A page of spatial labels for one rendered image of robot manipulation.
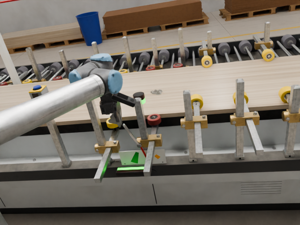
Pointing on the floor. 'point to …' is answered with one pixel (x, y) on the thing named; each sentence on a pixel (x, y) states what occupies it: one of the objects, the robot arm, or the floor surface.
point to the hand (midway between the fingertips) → (121, 124)
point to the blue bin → (90, 27)
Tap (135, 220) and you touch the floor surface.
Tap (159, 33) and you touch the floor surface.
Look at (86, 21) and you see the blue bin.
